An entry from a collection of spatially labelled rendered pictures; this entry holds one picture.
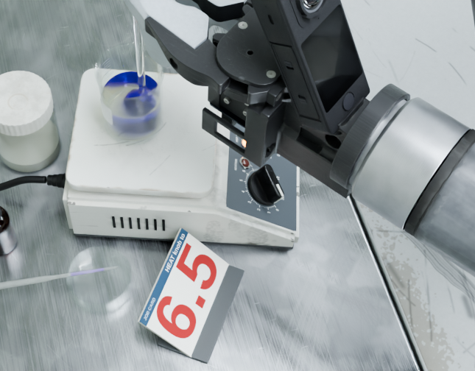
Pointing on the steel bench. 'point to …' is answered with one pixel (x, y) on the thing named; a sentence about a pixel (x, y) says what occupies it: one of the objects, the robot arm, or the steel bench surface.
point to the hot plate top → (135, 170)
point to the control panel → (285, 212)
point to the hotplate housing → (172, 213)
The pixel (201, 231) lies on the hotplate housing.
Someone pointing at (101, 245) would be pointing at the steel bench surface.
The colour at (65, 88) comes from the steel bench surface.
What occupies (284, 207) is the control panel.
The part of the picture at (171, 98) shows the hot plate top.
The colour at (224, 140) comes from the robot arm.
